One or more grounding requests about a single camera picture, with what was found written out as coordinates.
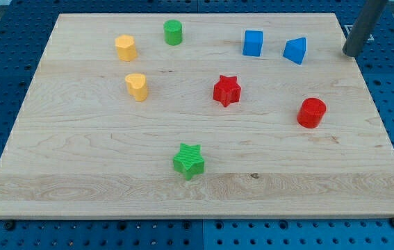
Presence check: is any green cylinder block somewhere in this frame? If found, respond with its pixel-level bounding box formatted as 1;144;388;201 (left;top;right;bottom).
163;19;183;46

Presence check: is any light wooden board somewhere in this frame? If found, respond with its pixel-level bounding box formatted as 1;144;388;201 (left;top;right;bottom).
0;13;394;220

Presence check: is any green star block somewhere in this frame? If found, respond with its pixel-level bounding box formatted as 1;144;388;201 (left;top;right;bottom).
172;143;205;181

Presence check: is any blue triangle block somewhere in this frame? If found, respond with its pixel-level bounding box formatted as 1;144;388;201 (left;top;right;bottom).
283;37;306;65

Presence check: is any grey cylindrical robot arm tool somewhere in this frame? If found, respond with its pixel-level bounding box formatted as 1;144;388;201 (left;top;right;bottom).
342;0;388;57

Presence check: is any red cylinder block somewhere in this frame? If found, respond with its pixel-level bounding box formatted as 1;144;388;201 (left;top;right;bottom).
297;97;327;128

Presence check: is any red star block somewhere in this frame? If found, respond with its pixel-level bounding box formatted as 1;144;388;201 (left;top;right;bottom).
213;75;241;107

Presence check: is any blue cube block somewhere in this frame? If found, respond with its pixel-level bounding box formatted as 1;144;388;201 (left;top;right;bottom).
243;30;263;57

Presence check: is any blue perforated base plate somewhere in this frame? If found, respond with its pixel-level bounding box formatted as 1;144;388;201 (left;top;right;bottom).
0;1;394;249

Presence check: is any yellow heart block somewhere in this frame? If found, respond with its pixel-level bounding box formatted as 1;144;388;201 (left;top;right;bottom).
124;73;148;101

